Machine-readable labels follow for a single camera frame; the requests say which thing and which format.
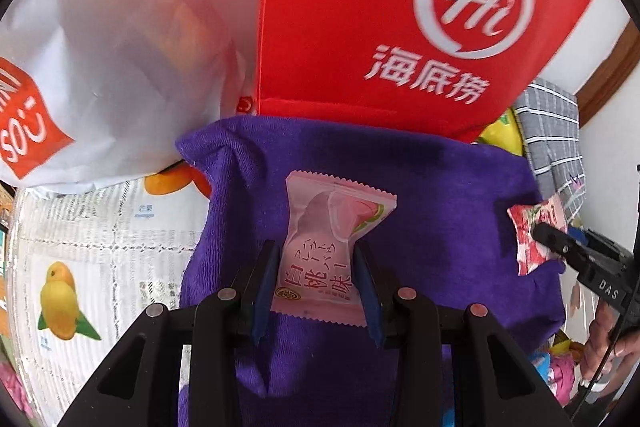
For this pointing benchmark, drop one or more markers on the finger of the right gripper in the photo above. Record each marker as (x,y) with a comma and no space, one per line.
(555,242)

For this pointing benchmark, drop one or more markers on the blue tissue pack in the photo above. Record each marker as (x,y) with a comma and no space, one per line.
(541,361)

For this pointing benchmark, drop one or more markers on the yellow green snack bag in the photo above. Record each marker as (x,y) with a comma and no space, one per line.
(504,133)

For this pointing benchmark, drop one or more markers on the pink peach candy packet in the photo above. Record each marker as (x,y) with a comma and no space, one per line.
(327,217)

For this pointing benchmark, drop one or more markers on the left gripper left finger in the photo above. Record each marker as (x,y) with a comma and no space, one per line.
(137,384)

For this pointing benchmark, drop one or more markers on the person's right hand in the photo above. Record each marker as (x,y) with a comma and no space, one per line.
(623,357)

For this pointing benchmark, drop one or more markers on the pink snack bag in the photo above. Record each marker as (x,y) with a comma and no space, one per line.
(562,376)

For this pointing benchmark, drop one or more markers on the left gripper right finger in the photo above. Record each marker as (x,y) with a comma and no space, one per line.
(494,383)

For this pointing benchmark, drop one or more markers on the white Miniso plastic bag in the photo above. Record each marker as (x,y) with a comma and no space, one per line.
(95,92)

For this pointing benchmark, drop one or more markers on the fruit print tablecloth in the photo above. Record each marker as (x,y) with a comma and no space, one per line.
(122,247)

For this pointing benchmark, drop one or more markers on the brown wooden door frame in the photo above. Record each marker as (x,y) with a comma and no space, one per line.
(610,75)

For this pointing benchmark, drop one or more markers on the red Haidilao paper bag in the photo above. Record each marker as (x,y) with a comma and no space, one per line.
(442,67)

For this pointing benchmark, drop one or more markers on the grey checked folded cloth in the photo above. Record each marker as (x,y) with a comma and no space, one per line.
(548,120)

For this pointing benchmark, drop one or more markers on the purple towel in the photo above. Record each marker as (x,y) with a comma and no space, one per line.
(450,238)

